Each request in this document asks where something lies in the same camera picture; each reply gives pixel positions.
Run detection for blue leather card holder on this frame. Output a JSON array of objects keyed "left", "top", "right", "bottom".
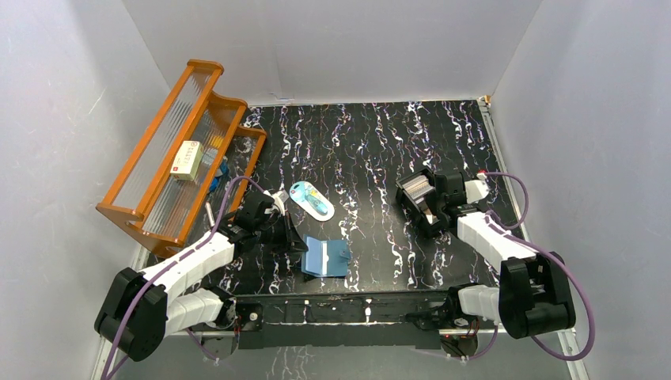
[{"left": 301, "top": 235, "right": 351, "bottom": 278}]

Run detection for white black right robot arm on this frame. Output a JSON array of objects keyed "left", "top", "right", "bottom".
[{"left": 411, "top": 169, "right": 576, "bottom": 339}]

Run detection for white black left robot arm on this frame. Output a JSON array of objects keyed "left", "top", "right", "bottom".
[{"left": 94, "top": 191, "right": 307, "bottom": 362}]

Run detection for black card storage box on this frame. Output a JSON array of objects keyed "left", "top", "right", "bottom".
[{"left": 396, "top": 168, "right": 453, "bottom": 238}]

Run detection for stack of credit cards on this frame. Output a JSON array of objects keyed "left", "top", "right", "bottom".
[{"left": 404, "top": 174, "right": 434, "bottom": 202}]

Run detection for pink pen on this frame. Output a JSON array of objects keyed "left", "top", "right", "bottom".
[{"left": 205, "top": 201, "right": 215, "bottom": 230}]

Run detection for blue oval blister package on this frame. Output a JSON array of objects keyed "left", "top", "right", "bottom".
[{"left": 289, "top": 181, "right": 335, "bottom": 222}]

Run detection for blue item on shelf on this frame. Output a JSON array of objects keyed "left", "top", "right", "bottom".
[{"left": 208, "top": 157, "right": 229, "bottom": 193}]

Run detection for orange wooden shelf rack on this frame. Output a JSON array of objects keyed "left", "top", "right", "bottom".
[{"left": 96, "top": 59, "right": 267, "bottom": 258}]

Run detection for white medicine box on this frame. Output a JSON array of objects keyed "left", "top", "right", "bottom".
[{"left": 169, "top": 140, "right": 203, "bottom": 181}]

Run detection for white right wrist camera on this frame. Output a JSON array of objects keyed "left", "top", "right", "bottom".
[{"left": 464, "top": 173, "right": 490, "bottom": 203}]

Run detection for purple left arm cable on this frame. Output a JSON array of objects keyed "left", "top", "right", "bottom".
[{"left": 99, "top": 175, "right": 268, "bottom": 380}]

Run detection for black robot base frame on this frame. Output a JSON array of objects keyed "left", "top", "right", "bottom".
[{"left": 199, "top": 285, "right": 504, "bottom": 363}]

